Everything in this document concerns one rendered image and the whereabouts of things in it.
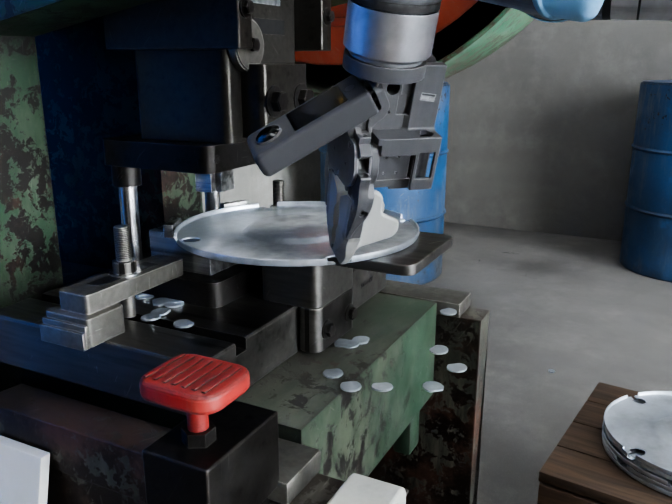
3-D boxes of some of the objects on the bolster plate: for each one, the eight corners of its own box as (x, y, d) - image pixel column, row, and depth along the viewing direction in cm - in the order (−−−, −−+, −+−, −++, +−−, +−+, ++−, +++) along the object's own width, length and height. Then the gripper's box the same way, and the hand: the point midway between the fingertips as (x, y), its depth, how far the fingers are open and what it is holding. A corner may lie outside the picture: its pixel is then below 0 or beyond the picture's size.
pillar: (147, 263, 85) (138, 150, 81) (134, 268, 83) (124, 153, 79) (133, 261, 86) (124, 149, 82) (121, 265, 84) (110, 151, 80)
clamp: (193, 299, 81) (188, 215, 78) (84, 351, 66) (73, 250, 63) (154, 292, 83) (147, 209, 81) (41, 340, 69) (28, 242, 66)
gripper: (463, 73, 56) (416, 281, 67) (417, 38, 63) (382, 232, 74) (366, 74, 53) (335, 290, 65) (329, 37, 60) (307, 239, 72)
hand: (336, 252), depth 68 cm, fingers closed
